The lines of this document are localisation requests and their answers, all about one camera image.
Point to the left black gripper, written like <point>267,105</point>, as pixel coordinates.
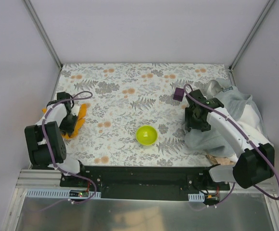
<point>69,123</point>

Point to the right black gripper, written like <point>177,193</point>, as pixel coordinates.
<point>196,119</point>

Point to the orange cloth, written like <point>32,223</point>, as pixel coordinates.
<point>81,115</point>

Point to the grey sweatshirt cloth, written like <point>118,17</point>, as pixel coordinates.
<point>212,141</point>

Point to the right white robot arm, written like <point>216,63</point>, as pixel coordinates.
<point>227,126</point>

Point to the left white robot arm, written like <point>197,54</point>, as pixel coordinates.
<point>44,139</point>

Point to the beige cloth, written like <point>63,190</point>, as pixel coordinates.
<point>220,160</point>

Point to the purple cube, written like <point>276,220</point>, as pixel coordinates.
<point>178,94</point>

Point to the white towel grey trim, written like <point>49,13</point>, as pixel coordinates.
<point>249,122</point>

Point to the yellow-green bowl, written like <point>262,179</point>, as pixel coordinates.
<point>146,135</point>

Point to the floral tablecloth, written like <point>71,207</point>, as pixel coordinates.
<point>121,98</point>

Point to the right aluminium frame post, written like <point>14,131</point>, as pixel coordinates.
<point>259,21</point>

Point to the aluminium frame post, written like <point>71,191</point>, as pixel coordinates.
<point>42,32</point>
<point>259,21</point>

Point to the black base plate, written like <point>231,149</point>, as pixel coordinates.
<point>146,183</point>

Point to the left aluminium frame post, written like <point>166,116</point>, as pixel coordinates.
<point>42,32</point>

